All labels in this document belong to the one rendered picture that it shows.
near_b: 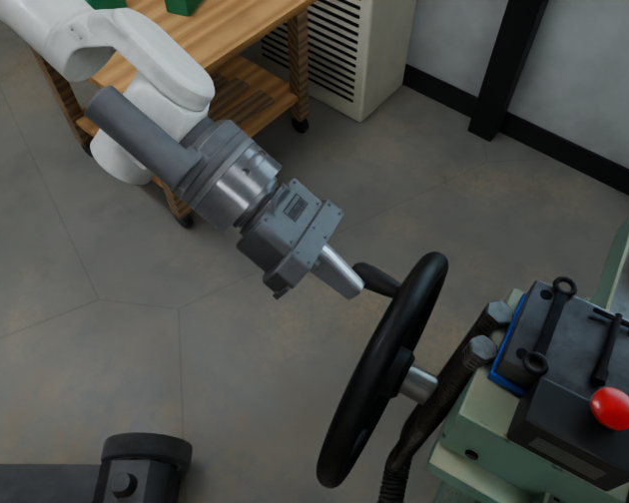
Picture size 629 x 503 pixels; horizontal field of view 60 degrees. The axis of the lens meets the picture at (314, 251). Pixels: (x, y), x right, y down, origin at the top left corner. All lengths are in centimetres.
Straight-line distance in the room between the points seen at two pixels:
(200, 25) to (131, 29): 111
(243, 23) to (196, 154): 114
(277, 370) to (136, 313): 45
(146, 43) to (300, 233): 21
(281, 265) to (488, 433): 22
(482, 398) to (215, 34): 128
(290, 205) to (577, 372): 28
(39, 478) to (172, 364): 42
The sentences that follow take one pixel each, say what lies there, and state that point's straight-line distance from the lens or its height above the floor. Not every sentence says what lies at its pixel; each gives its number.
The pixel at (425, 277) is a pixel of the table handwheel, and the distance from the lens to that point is 54.
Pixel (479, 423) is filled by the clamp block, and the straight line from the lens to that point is 48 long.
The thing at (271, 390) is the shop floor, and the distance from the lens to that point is 149.
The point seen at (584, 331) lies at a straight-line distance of 49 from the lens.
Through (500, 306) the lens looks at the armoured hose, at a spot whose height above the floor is 97.
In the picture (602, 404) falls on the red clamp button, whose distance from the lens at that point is 44.
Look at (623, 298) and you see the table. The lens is 66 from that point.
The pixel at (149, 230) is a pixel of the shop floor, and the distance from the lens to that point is 182.
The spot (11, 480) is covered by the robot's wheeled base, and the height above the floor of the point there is 17.
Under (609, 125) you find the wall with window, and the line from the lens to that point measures 199.
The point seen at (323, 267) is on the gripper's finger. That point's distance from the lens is 53.
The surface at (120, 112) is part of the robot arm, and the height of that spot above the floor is 110.
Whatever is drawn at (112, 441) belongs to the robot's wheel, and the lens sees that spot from 134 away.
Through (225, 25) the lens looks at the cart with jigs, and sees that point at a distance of 161.
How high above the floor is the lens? 140
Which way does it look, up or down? 56 degrees down
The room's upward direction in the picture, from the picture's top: straight up
